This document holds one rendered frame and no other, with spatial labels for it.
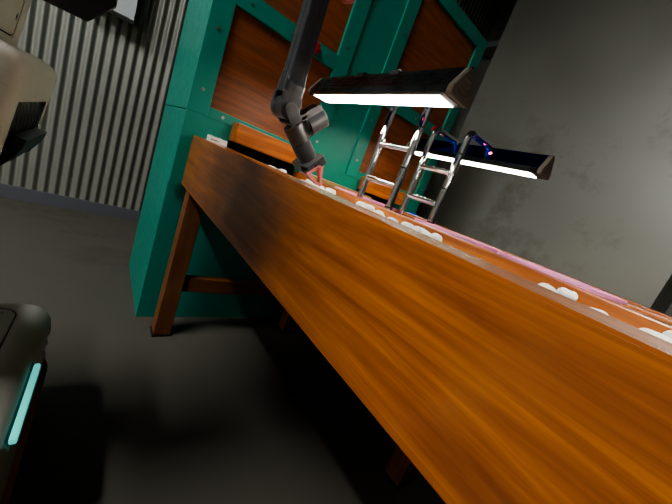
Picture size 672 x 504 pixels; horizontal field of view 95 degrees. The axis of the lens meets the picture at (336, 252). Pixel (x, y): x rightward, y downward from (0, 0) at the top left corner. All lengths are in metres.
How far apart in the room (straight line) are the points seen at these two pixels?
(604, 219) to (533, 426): 2.24
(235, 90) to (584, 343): 1.25
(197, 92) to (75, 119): 1.46
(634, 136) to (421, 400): 2.42
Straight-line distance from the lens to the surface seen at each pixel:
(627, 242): 2.43
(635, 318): 0.68
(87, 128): 2.64
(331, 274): 0.40
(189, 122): 1.27
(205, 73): 1.29
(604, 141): 2.64
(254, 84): 1.35
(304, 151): 0.94
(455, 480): 0.32
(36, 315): 0.99
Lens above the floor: 0.79
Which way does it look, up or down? 12 degrees down
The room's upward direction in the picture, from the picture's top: 21 degrees clockwise
